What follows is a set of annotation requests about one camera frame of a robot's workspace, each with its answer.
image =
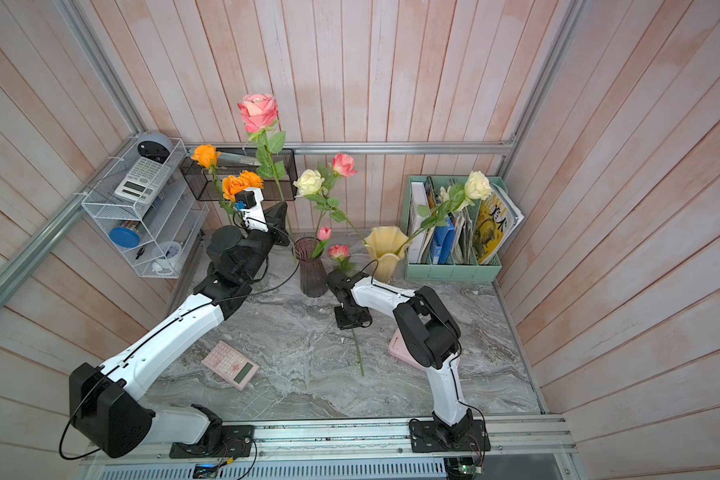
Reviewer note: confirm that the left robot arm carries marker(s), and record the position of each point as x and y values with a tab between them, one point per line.
105	400

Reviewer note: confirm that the orange rose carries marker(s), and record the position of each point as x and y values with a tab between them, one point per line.
251	179
230	186
207	157

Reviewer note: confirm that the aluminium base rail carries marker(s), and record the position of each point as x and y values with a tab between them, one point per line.
506	447

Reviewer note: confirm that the pink tulip bud flower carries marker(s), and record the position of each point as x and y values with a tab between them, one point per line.
323	236

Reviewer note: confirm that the white calculator on shelf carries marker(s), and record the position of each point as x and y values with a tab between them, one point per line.
143	182

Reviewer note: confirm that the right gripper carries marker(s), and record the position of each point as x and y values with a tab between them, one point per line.
343	324

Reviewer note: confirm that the yellow ruffled vase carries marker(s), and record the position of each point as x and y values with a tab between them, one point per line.
387	245

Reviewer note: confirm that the white strip on basket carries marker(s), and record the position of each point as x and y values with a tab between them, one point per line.
237	159

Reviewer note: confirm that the green file organizer box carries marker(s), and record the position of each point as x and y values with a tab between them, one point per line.
472	272

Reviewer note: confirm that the round black white device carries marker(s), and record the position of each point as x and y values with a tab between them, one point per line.
154	146

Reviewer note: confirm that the purple ribbed glass vase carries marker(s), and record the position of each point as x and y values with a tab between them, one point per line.
311	270

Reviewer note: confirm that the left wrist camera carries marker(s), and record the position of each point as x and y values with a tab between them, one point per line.
249	203

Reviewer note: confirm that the white wire mesh shelf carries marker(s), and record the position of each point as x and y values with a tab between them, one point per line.
174	215

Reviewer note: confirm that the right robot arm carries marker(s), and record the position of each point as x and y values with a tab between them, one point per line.
432	338

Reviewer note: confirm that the pink calculator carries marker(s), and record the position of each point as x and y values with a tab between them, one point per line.
231	365

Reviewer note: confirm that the yellow magazine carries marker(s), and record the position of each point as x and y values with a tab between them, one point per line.
497	219

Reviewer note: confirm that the clear glass cylinder vase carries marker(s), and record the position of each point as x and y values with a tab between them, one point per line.
258	282

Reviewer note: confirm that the blue lid jar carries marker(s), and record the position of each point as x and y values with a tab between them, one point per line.
126	234

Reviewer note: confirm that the pink rose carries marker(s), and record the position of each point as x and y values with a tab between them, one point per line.
341	255
342	167
259	113

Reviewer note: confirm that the blue folder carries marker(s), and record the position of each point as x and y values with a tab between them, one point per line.
442	242

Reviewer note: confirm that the white book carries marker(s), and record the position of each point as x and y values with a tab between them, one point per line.
417	243

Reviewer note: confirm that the pink case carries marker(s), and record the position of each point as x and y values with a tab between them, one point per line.
398	350

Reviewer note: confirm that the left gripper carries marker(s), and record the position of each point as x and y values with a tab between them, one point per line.
276	225

